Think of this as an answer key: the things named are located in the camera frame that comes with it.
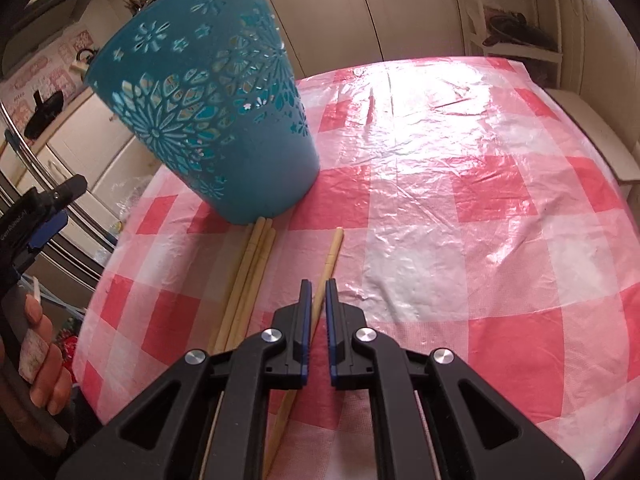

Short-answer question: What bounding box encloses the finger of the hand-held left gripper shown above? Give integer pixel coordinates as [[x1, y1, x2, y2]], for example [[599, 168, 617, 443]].
[[0, 175, 89, 249], [10, 209, 69, 272]]

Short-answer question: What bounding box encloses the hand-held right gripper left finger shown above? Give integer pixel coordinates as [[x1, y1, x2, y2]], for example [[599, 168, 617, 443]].
[[55, 280, 314, 480]]

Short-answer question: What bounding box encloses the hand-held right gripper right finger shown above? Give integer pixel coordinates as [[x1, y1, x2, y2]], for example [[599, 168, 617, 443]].
[[325, 278, 586, 480]]

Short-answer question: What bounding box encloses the teal perforated plastic basket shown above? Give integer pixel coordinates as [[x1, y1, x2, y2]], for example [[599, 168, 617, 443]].
[[82, 0, 321, 226]]

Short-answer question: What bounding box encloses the person's left hand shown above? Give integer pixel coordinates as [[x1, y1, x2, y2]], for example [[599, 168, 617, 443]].
[[19, 280, 74, 417]]

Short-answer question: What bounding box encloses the white blue folding rack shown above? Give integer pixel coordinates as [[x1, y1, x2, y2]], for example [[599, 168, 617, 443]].
[[30, 280, 90, 322]]

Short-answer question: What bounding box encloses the blue white pole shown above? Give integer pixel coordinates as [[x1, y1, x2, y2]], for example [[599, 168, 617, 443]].
[[4, 130, 31, 162]]

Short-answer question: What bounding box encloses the clear plastic bag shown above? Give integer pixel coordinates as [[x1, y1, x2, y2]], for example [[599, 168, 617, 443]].
[[112, 182, 148, 226]]

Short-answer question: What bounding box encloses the black wok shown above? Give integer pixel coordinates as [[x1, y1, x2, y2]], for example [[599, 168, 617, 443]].
[[24, 87, 67, 139]]

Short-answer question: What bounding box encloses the pink printed backsplash sticker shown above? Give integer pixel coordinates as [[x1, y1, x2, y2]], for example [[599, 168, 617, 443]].
[[0, 27, 97, 128]]

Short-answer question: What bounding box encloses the metal kettle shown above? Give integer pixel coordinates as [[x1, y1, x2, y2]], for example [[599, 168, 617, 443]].
[[70, 48, 99, 75]]

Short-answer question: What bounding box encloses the pink checkered plastic tablecloth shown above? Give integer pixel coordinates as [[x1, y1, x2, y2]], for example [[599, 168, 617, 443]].
[[82, 55, 632, 480]]

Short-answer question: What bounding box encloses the black range hood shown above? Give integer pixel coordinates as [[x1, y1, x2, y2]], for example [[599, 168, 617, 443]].
[[0, 0, 90, 67]]

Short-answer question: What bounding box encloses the white wooden chair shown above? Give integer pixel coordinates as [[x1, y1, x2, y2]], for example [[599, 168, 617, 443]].
[[544, 87, 640, 183]]

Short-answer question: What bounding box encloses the white shelf rack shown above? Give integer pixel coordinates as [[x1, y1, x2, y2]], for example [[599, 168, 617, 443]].
[[449, 0, 563, 88]]

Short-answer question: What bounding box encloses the dark wok in rack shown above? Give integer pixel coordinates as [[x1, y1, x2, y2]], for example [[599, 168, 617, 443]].
[[482, 11, 553, 50]]

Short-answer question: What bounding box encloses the cream tall cabinet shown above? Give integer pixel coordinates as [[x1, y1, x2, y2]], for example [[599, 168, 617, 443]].
[[559, 0, 623, 98]]

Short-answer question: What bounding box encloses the aluminium door frame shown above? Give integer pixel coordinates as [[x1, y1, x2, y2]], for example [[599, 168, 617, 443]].
[[0, 105, 122, 297]]

